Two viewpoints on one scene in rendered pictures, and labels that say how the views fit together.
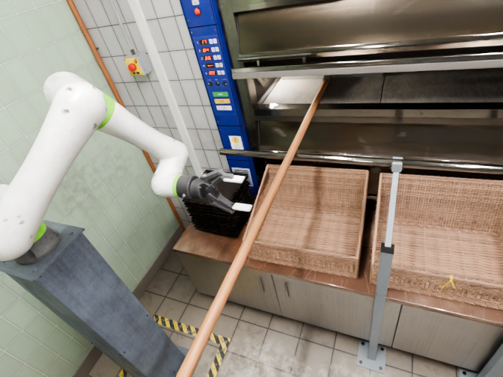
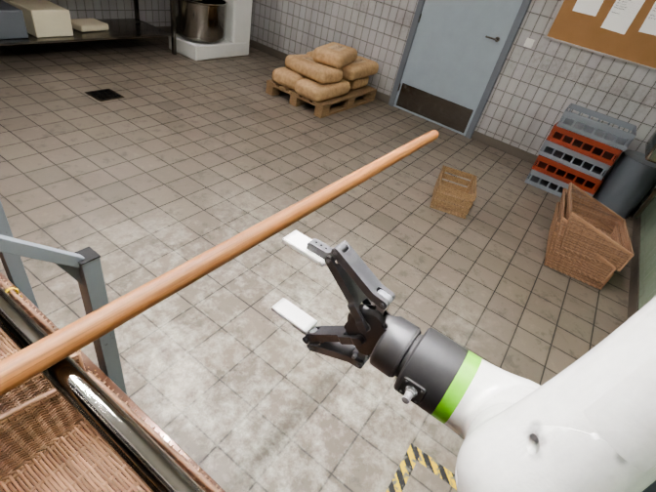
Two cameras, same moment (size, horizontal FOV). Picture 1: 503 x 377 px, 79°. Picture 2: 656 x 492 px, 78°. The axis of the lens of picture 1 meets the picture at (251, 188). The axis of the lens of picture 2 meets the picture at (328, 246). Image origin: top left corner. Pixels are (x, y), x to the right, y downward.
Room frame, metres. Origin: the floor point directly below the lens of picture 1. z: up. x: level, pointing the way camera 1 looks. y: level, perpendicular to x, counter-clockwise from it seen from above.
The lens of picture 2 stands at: (1.26, 0.04, 1.59)
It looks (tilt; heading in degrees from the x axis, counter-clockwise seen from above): 37 degrees down; 175
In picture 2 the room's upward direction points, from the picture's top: 14 degrees clockwise
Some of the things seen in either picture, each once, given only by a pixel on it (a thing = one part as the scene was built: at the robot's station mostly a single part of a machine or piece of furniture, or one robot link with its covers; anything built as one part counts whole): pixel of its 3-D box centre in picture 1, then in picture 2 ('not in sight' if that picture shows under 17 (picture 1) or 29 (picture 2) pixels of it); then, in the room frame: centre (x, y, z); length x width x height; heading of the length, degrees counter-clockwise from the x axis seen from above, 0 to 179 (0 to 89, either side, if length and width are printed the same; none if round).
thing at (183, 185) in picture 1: (190, 186); (427, 369); (0.94, 0.22, 1.19); 0.12 x 0.06 x 0.09; 149
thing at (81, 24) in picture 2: not in sight; (87, 24); (-3.55, -2.75, 0.26); 0.34 x 0.26 x 0.07; 155
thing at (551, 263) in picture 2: not in sight; (578, 242); (-1.29, 2.07, 0.14); 0.56 x 0.49 x 0.28; 155
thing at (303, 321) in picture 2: (242, 206); (294, 315); (0.83, 0.05, 1.12); 0.07 x 0.03 x 0.01; 59
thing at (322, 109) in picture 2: not in sight; (323, 91); (-3.74, -0.07, 0.07); 1.20 x 0.80 x 0.14; 149
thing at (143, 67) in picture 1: (137, 63); not in sight; (1.76, 0.42, 1.46); 0.10 x 0.07 x 0.10; 59
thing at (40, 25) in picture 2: not in sight; (38, 17); (-3.13, -3.00, 0.35); 0.50 x 0.36 x 0.24; 61
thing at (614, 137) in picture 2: not in sight; (596, 125); (-2.53, 2.48, 0.68); 0.60 x 0.40 x 0.15; 59
